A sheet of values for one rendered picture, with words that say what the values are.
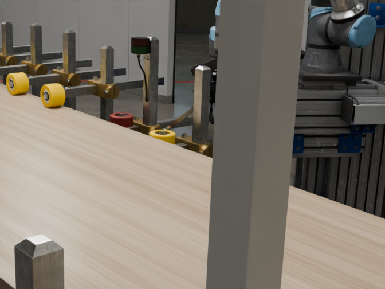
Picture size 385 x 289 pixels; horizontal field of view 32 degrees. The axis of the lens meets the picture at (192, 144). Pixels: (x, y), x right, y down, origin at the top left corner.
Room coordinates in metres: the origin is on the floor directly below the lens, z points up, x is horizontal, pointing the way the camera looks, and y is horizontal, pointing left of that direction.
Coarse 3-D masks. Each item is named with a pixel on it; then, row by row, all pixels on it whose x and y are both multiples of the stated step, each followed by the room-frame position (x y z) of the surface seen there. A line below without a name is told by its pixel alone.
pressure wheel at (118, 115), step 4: (120, 112) 2.19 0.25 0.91; (124, 112) 2.19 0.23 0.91; (112, 116) 2.13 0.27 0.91; (116, 116) 2.13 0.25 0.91; (120, 116) 2.13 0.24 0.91; (124, 116) 2.13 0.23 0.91; (128, 116) 2.14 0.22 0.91; (132, 116) 2.15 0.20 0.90; (112, 120) 2.13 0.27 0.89; (116, 120) 2.12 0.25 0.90; (120, 120) 2.12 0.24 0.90; (124, 120) 2.12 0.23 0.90; (128, 120) 2.13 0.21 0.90; (132, 120) 2.14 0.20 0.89; (120, 124) 2.12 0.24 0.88; (124, 124) 2.12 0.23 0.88; (128, 124) 2.13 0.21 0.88; (132, 124) 2.14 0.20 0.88
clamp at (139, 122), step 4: (136, 120) 2.23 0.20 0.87; (140, 120) 2.23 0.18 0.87; (136, 124) 2.20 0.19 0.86; (140, 124) 2.18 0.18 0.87; (144, 124) 2.18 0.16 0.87; (140, 128) 2.18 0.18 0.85; (144, 128) 2.17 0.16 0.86; (148, 128) 2.15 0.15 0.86; (152, 128) 2.15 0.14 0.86; (156, 128) 2.15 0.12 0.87; (160, 128) 2.16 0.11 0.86; (140, 132) 2.18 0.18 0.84; (144, 132) 2.17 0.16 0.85; (148, 132) 2.15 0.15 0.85
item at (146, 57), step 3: (132, 45) 2.14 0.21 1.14; (138, 54) 2.13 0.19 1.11; (141, 54) 2.14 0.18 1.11; (144, 54) 2.18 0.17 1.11; (147, 54) 2.17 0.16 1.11; (150, 54) 2.16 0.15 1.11; (138, 57) 2.15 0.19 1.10; (144, 57) 2.18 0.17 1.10; (147, 57) 2.17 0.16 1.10; (138, 60) 2.15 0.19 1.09; (144, 60) 2.18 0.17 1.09; (147, 60) 2.17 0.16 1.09; (141, 66) 2.16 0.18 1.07; (144, 72) 2.16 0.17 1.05; (144, 75) 2.16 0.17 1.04; (144, 78) 2.16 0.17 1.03; (147, 99) 2.17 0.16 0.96
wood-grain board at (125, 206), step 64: (0, 128) 1.94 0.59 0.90; (64, 128) 1.97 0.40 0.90; (128, 128) 2.01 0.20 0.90; (0, 192) 1.40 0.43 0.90; (64, 192) 1.42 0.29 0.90; (128, 192) 1.44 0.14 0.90; (192, 192) 1.46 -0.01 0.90; (0, 256) 1.08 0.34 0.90; (64, 256) 1.09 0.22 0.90; (128, 256) 1.10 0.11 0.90; (192, 256) 1.11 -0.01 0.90; (320, 256) 1.14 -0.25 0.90; (384, 256) 1.15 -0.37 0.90
